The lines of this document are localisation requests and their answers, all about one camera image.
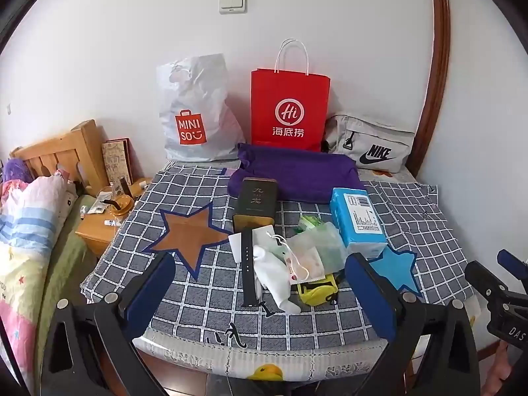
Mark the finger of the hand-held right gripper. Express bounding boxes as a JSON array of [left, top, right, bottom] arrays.
[[464, 260, 510, 311], [497, 249, 528, 285]]

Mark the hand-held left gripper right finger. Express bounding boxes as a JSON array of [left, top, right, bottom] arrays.
[[344, 252, 483, 396]]

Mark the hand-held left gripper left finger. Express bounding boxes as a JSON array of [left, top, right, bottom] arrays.
[[39, 251, 178, 396]]

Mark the yellow pouch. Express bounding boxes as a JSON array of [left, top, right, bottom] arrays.
[[296, 272, 341, 307]]

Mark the clear plastic bag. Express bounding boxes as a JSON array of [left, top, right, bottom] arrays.
[[289, 220, 348, 275]]

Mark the green tissue packet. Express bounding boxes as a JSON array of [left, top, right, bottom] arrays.
[[298, 214, 328, 234]]

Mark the white sock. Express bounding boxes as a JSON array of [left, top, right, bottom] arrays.
[[252, 244, 303, 315]]

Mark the black watch strap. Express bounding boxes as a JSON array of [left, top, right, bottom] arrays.
[[240, 229, 265, 308]]

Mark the person's right hand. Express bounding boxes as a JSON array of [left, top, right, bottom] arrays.
[[490, 340, 514, 386]]

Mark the grey checked blanket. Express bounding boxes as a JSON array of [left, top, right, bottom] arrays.
[[80, 161, 487, 353]]

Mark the wooden nightstand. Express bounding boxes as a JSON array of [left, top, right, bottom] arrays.
[[75, 177, 153, 258]]

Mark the blue tissue pack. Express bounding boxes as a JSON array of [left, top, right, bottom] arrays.
[[329, 187, 388, 258]]

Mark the green bed sheet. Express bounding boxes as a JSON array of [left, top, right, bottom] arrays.
[[35, 194, 100, 372]]

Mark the orange round dish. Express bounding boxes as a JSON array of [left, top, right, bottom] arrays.
[[108, 196, 135, 217]]

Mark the small clear packet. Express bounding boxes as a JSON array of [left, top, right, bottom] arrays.
[[87, 197, 113, 215]]

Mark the doodle cover book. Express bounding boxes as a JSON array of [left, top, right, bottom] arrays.
[[102, 138, 135, 186]]

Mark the purple towel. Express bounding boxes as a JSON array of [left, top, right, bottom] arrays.
[[228, 142, 366, 204]]

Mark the dark green tea tin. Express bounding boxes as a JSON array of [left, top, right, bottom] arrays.
[[231, 177, 278, 234]]

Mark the pastel printed quilt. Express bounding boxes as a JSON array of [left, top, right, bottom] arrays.
[[0, 171, 77, 388]]

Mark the grey waist bag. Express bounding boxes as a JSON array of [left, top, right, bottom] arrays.
[[324, 115, 415, 173]]

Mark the wooden headboard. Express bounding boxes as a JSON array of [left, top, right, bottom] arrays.
[[10, 119, 109, 192]]

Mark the purple plush toy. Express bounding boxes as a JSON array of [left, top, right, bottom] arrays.
[[2, 157, 33, 182]]

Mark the white plastic shopping bag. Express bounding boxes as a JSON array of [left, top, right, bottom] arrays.
[[156, 53, 246, 161]]

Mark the red paper shopping bag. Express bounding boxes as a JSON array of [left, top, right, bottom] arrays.
[[251, 38, 331, 152]]

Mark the brown wooden door frame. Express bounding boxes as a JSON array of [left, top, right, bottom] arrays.
[[406, 0, 452, 176]]

